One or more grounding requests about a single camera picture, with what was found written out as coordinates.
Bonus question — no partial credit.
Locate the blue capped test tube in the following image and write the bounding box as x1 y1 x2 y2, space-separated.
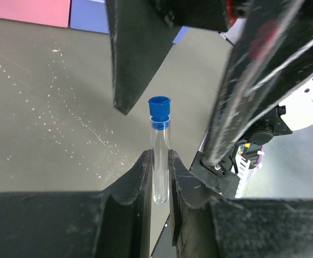
148 96 170 205

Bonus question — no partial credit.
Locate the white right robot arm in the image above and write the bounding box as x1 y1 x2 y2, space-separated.
105 1 313 166

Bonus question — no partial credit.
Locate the aluminium cable rail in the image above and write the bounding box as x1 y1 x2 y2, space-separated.
235 154 262 198

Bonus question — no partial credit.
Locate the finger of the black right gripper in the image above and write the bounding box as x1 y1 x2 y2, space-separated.
202 0 313 166

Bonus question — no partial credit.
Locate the pink plastic box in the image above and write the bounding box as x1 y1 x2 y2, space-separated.
0 0 70 27

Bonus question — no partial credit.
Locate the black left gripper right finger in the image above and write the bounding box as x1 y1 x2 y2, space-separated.
168 150 224 257

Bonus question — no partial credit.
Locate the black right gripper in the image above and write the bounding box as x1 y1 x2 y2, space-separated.
105 0 254 116

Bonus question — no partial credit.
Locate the blue plastic box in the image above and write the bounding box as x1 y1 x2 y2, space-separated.
69 0 189 44

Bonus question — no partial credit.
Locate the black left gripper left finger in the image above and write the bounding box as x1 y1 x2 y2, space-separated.
97 150 152 257

